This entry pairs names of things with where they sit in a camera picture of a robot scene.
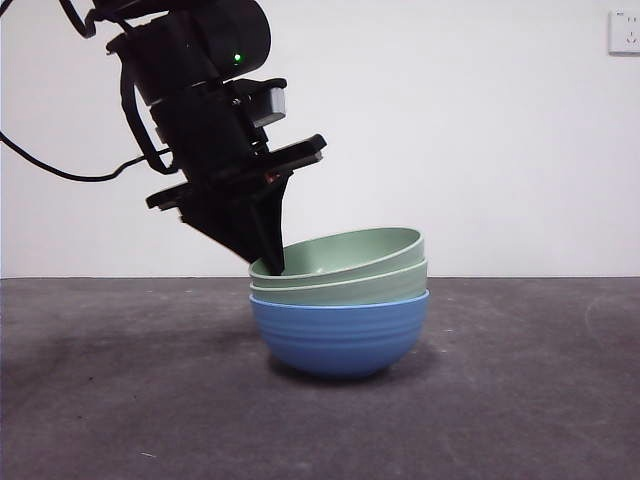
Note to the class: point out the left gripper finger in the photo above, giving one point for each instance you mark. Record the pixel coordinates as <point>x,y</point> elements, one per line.
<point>272,230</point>
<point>225,230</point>

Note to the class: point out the green ribbed bowl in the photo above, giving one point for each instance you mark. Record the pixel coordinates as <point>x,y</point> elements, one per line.
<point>350,250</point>
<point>350,294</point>

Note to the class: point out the blue ribbed bowl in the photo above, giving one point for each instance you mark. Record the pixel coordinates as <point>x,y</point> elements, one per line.
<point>340,340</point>

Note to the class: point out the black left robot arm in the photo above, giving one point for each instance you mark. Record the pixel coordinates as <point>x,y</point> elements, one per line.
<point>200,35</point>

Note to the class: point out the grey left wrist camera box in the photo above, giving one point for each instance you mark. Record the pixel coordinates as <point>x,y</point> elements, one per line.
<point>270,107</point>

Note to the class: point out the white wall socket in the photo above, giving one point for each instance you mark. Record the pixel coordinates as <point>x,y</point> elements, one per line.
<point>625,32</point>

